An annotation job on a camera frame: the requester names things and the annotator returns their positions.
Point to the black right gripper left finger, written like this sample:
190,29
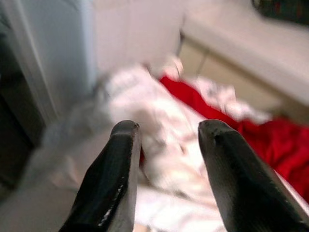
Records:
108,178

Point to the dark round object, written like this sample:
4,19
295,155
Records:
282,9

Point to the white washing machine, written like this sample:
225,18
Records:
43,60

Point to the red garment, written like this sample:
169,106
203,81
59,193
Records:
272,145

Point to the white patterned garment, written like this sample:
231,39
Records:
169,135

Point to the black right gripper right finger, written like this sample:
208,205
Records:
241,183

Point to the grey cloth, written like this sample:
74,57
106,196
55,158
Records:
72,130

